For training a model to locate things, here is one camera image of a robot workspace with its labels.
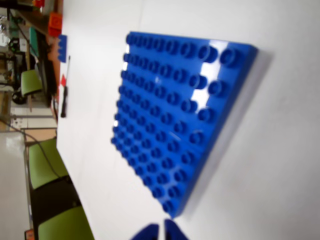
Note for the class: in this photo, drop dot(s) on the wooden desk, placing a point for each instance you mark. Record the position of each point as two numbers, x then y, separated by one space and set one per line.
35 23

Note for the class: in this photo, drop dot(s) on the blue 8x8 studded plate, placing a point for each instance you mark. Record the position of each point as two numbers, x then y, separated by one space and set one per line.
180 105

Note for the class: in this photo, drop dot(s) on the black machine frame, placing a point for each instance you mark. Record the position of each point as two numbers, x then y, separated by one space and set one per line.
13 75

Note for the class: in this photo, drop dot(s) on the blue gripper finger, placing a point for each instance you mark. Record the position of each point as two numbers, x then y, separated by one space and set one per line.
172 231
151 233

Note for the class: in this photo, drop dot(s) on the white panel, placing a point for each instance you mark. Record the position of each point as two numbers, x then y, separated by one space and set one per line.
12 187

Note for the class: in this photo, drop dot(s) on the small blue toothed part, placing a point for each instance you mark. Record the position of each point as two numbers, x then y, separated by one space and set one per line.
63 48

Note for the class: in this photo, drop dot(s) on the green chair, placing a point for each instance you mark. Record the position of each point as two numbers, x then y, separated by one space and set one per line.
65 225
30 82
45 165

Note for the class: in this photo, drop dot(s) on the small red tag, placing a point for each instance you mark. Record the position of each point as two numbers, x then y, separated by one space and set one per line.
64 81

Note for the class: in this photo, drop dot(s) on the orange box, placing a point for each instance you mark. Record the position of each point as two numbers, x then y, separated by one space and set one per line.
55 23

